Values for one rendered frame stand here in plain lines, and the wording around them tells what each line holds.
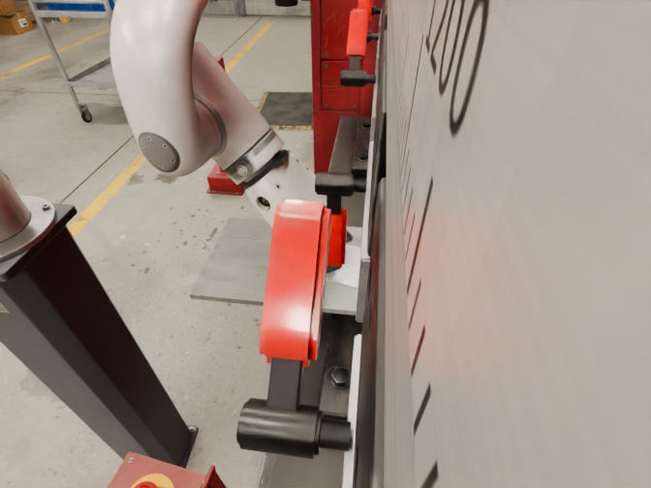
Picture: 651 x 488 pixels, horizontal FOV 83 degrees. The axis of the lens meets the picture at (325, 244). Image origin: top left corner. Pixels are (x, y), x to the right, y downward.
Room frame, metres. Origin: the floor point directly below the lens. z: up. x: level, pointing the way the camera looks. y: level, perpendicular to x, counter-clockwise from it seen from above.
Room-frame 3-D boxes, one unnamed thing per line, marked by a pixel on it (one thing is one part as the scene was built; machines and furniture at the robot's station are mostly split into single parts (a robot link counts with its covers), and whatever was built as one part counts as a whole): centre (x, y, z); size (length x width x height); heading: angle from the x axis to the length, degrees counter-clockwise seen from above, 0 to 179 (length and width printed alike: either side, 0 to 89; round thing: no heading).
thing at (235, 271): (0.41, 0.05, 1.00); 0.26 x 0.18 x 0.01; 83
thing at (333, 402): (0.36, -0.03, 0.89); 0.30 x 0.05 x 0.03; 173
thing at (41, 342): (0.48, 0.56, 0.50); 0.18 x 0.18 x 1.00; 84
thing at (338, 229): (0.25, -0.01, 1.20); 0.04 x 0.02 x 0.10; 83
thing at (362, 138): (1.00, -0.11, 0.89); 0.30 x 0.05 x 0.03; 173
